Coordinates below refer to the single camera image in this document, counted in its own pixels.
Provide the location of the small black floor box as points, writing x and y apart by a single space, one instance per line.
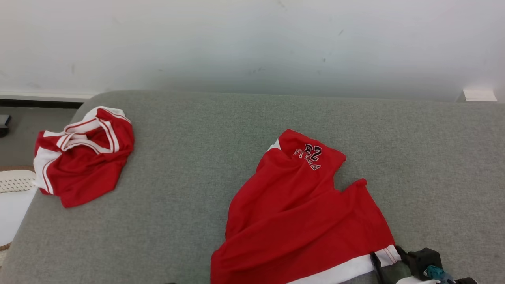
4 125

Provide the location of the red jersey with number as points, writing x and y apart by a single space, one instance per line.
296 205

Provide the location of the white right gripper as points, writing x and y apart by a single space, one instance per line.
416 281

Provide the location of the red jersey white sleeves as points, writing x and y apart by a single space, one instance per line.
86 173

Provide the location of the white wall socket box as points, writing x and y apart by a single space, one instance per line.
479 95

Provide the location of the white perforated laundry basket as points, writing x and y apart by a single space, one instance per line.
15 181

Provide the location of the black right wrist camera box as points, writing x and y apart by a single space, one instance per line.
424 258

